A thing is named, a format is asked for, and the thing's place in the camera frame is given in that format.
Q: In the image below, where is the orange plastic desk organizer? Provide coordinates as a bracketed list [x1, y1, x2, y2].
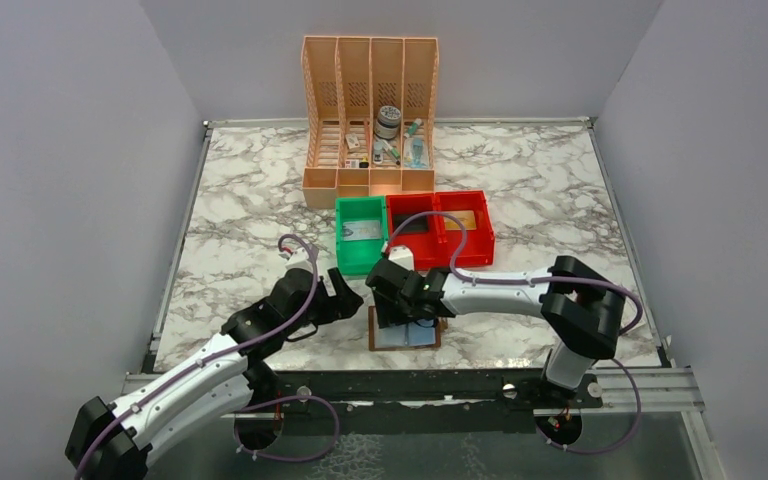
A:
[301, 36, 440, 209]

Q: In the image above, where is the green white marker pen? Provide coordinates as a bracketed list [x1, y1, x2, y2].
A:
[379, 140, 401, 165]

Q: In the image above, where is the teal packaged item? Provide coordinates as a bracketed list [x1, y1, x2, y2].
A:
[403, 136, 430, 169]

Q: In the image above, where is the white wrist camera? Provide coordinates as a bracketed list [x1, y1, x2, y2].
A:
[387, 245, 415, 271]
[285, 247, 315, 273]

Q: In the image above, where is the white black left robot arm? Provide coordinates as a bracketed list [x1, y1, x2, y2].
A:
[65, 268, 364, 479]

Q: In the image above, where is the black card in red bin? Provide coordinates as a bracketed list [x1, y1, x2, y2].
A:
[392, 214, 430, 235]

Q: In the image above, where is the silver card in green bin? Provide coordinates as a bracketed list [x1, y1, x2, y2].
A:
[341, 220, 381, 242]

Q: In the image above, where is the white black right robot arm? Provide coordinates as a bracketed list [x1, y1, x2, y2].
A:
[366, 256, 630, 407]

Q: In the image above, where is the small red black item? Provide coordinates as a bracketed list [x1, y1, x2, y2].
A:
[344, 159, 370, 169]

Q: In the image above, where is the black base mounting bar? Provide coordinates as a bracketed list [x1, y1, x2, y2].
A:
[230, 368, 603, 436]

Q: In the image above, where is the grey round tin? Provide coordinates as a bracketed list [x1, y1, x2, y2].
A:
[373, 105, 402, 141]

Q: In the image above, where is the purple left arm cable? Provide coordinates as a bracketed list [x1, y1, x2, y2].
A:
[72, 233, 340, 480]

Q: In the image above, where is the small white box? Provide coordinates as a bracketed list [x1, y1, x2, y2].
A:
[345, 133, 361, 151]

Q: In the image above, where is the gold VIP card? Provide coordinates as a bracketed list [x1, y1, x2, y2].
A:
[443, 210, 477, 231]

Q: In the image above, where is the aluminium frame rail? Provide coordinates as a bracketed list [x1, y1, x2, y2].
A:
[117, 368, 705, 420]

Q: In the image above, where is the red plastic bin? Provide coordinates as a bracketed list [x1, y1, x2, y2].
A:
[435, 190, 496, 268]
[385, 193, 446, 271]

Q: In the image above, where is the small grey white bottle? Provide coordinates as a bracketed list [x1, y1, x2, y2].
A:
[372, 146, 384, 165]

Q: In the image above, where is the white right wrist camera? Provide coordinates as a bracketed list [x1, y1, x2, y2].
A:
[387, 245, 415, 271]

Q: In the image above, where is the brown leather card holder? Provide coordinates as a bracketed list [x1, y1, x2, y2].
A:
[368, 306, 448, 352]

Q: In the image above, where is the green plastic bin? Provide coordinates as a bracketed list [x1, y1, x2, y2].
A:
[336, 196, 389, 276]

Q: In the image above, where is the small teal tube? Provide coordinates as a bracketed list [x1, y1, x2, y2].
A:
[404, 118, 423, 138]

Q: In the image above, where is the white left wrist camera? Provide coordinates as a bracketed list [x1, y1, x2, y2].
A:
[285, 247, 315, 273]

